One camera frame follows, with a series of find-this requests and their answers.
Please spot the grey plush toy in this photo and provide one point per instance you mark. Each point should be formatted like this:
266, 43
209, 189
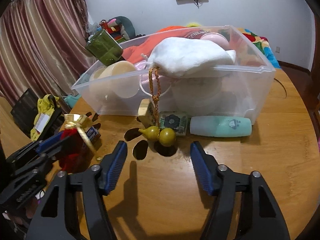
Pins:
127, 29

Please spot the pink round fan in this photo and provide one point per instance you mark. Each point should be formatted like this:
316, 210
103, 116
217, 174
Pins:
218, 39

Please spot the blue cigarette pack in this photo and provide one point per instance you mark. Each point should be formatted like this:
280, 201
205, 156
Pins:
93, 134

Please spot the cream plastic jar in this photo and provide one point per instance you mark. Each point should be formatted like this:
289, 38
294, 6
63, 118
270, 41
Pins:
114, 82

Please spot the yellow cloth on chair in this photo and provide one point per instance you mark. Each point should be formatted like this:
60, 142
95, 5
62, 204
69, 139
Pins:
46, 107

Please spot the pink striped curtain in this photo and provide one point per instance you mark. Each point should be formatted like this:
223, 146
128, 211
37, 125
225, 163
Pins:
43, 47

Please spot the teal lotion bottle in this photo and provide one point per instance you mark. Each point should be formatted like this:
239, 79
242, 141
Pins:
220, 126

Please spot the red velvet gift pouch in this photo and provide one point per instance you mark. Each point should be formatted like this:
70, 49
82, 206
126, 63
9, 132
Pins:
78, 151

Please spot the white drawstring cloth bag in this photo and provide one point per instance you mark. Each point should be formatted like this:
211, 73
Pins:
179, 57

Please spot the colourful patchwork blanket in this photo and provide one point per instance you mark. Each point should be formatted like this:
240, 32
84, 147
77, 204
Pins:
262, 44

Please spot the green floral tin box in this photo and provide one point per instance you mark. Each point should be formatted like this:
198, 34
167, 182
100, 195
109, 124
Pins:
176, 121

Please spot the clear plastic storage bin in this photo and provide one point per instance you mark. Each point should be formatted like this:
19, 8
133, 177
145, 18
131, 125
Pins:
228, 90

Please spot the wooden tag block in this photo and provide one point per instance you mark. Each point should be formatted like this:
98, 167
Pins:
146, 112

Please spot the yellow curved pillow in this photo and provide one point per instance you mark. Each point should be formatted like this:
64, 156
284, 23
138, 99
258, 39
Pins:
193, 25

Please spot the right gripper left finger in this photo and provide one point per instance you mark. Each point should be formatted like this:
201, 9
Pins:
56, 217

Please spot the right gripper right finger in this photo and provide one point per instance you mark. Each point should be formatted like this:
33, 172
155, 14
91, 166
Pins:
260, 215

